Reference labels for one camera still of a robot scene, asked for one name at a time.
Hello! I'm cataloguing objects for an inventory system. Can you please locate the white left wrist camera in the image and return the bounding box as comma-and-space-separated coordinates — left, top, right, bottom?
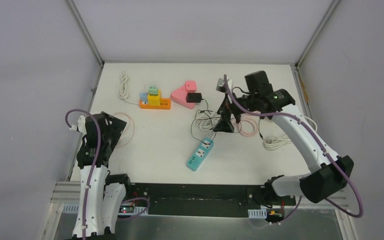
69, 115, 87, 135

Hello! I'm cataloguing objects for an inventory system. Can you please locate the black power adapter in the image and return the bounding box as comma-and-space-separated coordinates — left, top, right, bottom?
185, 92, 203, 104

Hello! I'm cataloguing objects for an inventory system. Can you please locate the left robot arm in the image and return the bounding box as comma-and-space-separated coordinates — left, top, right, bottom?
69, 109, 133, 240

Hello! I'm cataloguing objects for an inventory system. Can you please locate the white coiled strip cable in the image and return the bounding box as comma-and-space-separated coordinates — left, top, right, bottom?
191, 111, 224, 142

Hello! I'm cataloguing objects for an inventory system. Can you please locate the pink plug adapter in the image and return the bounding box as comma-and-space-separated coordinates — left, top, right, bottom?
184, 80, 197, 93

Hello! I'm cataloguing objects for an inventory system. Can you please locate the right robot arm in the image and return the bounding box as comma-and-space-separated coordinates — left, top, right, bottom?
213, 70, 354, 205

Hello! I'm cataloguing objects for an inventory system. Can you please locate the white orange-strip cable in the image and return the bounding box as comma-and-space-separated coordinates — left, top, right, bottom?
118, 70, 141, 106

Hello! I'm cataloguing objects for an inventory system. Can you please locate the light blue plug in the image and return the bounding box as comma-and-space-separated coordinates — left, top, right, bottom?
139, 92, 148, 103

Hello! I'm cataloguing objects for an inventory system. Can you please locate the thin black adapter cable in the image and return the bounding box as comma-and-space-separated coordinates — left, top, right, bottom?
190, 98, 243, 147

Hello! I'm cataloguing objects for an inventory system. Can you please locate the green plug adapter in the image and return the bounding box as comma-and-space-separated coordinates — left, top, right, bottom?
148, 85, 159, 96

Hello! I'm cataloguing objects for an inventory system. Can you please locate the yellow plug adapter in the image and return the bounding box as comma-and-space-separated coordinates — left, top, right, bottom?
148, 89, 162, 107

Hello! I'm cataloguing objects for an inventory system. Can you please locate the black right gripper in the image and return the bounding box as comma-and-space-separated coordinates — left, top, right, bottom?
213, 91, 258, 134

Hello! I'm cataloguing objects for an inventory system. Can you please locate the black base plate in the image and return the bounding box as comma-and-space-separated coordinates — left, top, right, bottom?
124, 182, 297, 218

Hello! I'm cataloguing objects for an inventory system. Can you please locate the teal power strip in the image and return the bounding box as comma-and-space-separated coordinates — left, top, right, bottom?
186, 138, 214, 172

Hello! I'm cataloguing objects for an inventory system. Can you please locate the pink triangular power strip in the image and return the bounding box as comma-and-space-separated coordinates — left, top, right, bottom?
170, 83, 195, 110

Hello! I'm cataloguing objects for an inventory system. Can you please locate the orange power strip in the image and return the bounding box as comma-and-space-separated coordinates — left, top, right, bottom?
139, 98, 172, 110

